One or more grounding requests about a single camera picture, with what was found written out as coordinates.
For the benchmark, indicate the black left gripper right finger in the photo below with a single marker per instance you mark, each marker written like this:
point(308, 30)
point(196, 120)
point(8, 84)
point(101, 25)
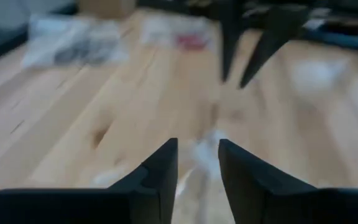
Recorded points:
point(291, 205)

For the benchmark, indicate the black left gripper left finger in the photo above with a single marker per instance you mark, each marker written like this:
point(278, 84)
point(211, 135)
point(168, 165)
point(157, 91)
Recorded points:
point(104, 207)

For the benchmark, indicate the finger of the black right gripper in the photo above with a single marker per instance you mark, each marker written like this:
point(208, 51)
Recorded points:
point(270, 43)
point(230, 37)

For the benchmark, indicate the red rubber bands bunch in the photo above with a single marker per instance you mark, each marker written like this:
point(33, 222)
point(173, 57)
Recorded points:
point(191, 41)

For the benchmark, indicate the clear plastic zip bag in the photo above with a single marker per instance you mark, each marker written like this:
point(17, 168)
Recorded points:
point(200, 168)
point(179, 32)
point(73, 43)

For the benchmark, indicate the brown cardboard box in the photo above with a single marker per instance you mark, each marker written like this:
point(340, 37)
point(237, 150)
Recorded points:
point(107, 7)

